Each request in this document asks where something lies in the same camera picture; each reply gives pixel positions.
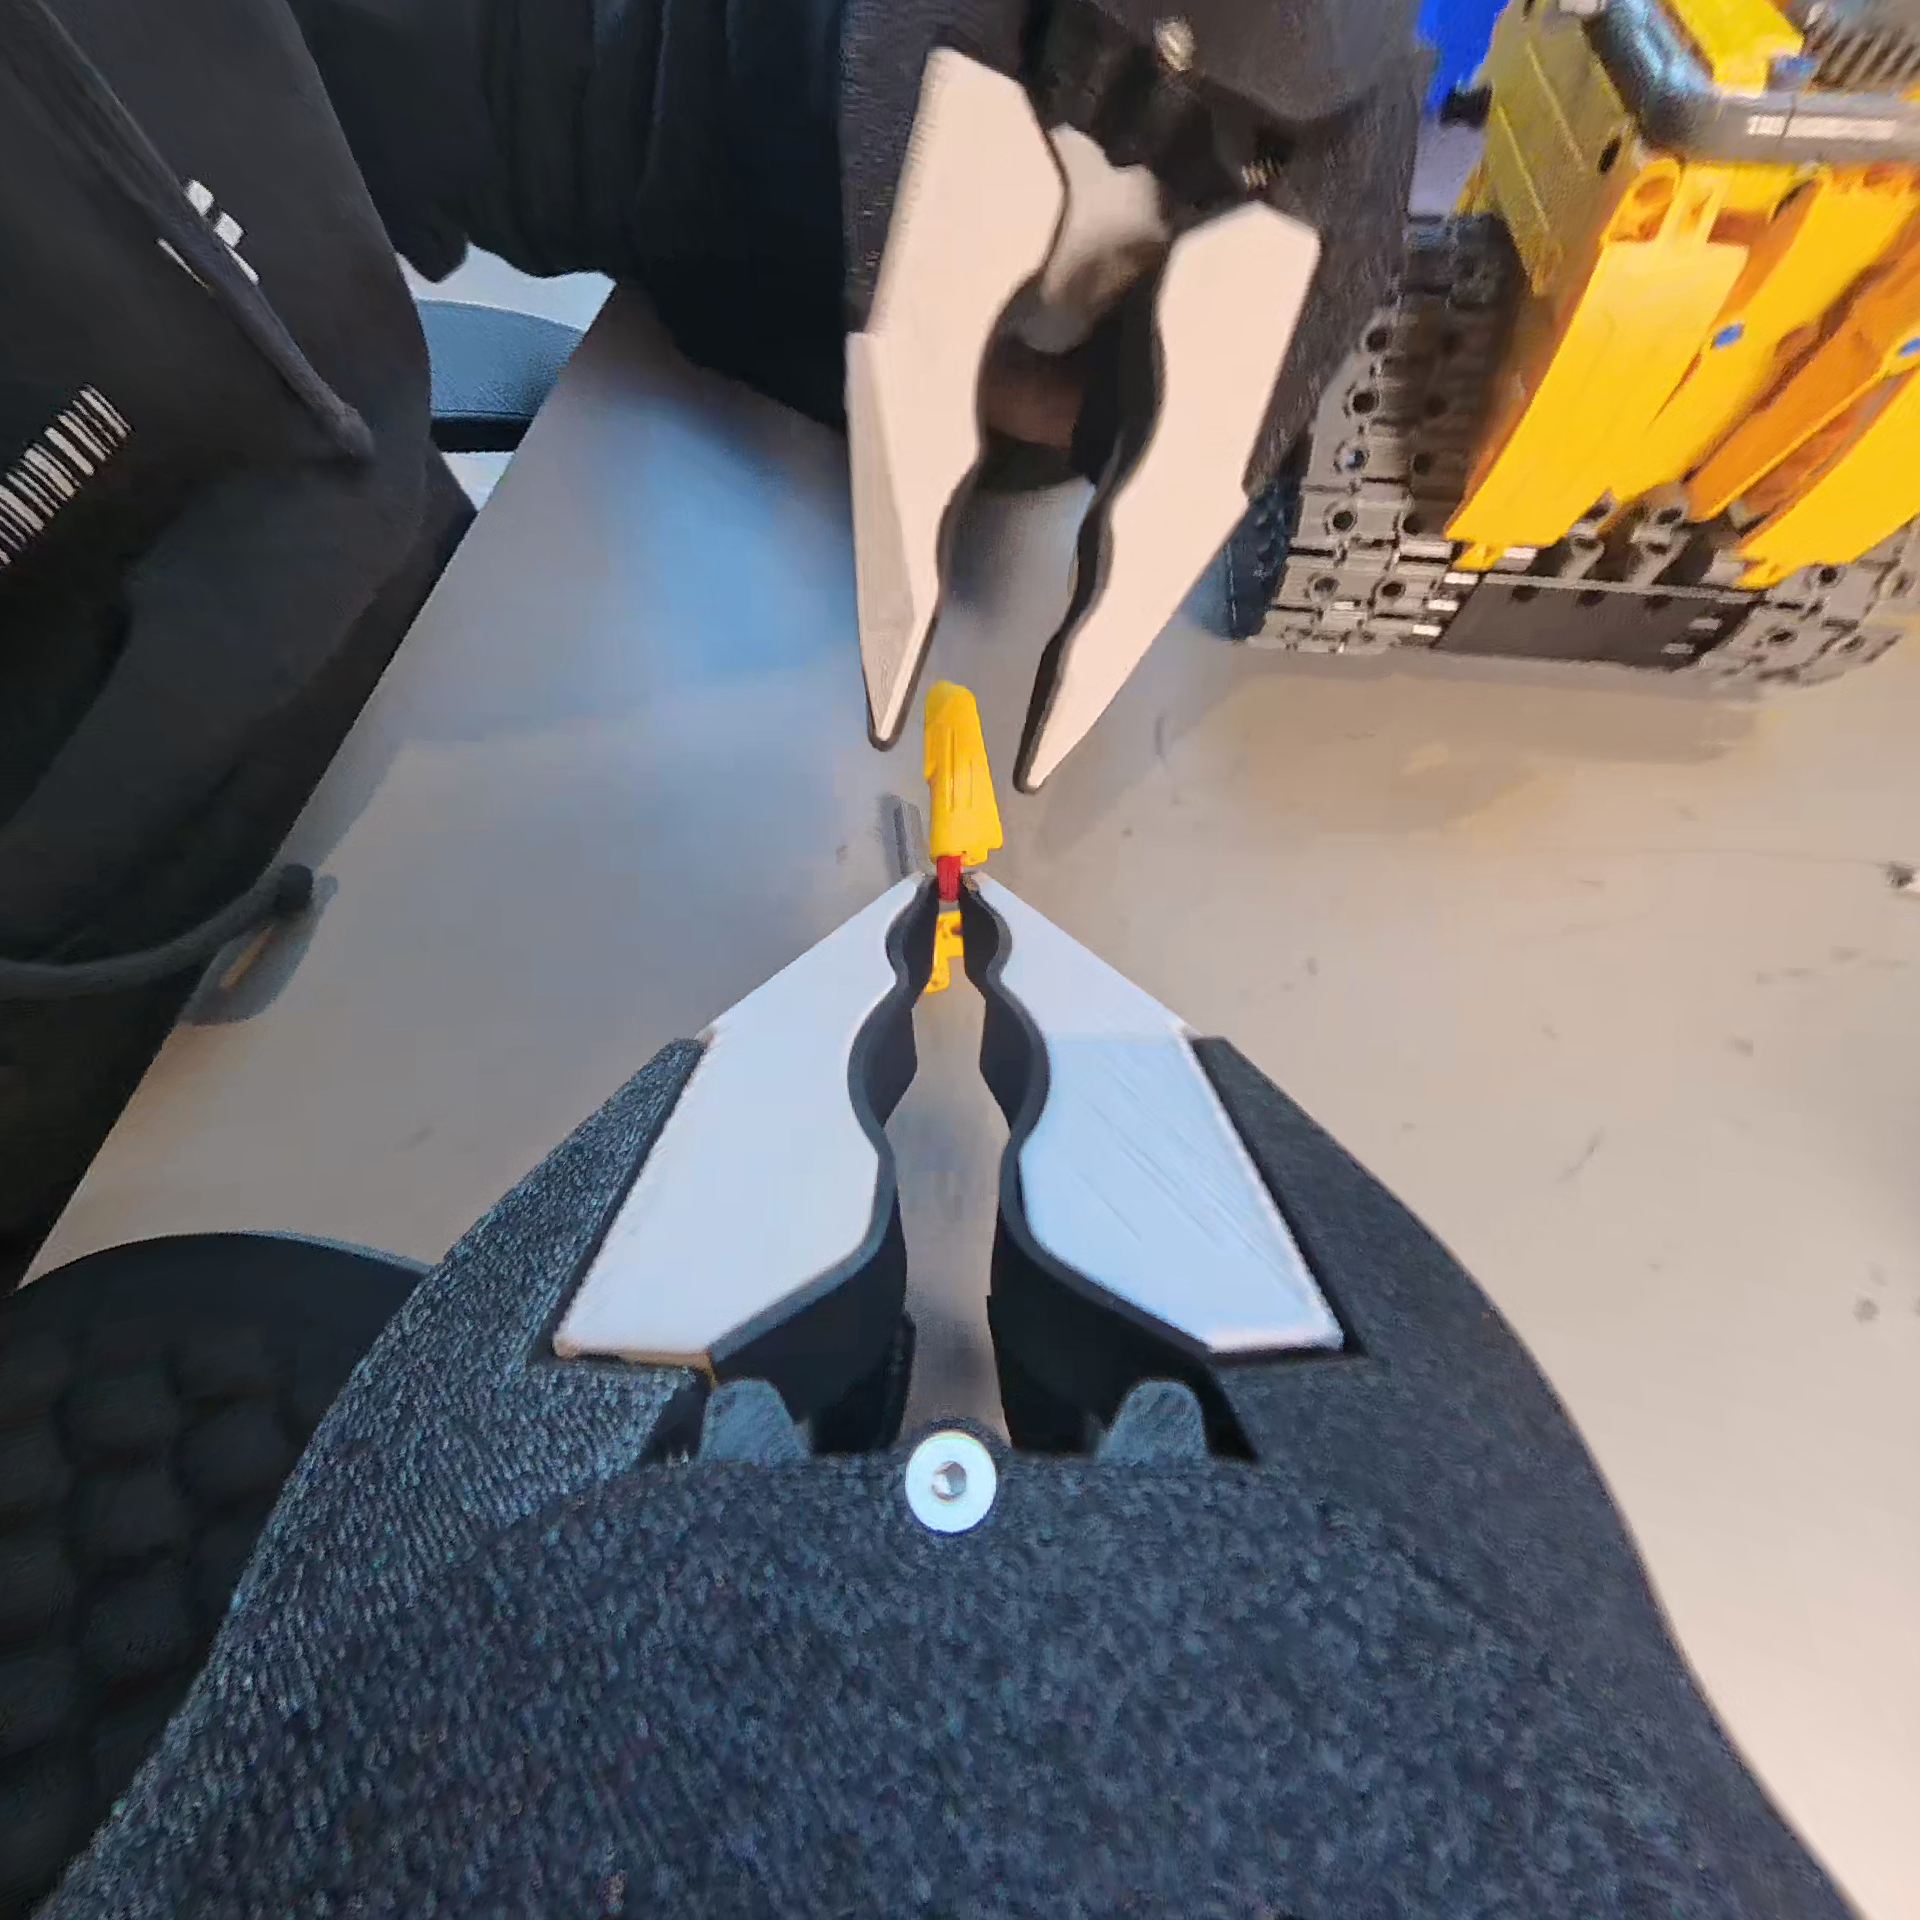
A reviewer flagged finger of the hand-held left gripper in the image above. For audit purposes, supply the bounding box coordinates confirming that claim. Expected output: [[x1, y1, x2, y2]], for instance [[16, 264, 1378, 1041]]
[[1011, 199, 1329, 793], [847, 47, 1072, 749]]

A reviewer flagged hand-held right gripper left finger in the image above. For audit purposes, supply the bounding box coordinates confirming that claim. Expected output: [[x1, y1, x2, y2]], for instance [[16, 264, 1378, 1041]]
[[555, 879, 933, 1376]]

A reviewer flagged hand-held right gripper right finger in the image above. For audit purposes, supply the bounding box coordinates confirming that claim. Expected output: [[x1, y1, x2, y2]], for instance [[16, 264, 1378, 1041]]
[[966, 879, 1346, 1367]]

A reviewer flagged yellow tracked brick vehicle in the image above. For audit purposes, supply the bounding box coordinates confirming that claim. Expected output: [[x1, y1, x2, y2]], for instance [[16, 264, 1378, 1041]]
[[1225, 0, 1920, 685]]

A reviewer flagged yellow brick piece grey axle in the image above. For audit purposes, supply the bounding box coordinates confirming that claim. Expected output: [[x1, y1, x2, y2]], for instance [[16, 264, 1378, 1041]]
[[911, 681, 1001, 994]]

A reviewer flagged grey desk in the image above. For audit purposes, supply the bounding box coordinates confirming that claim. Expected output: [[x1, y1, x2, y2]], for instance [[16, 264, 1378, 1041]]
[[31, 287, 1920, 1920]]

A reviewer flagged blue plastic bin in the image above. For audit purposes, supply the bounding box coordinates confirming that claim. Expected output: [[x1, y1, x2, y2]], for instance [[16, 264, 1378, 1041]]
[[1409, 0, 1507, 129]]

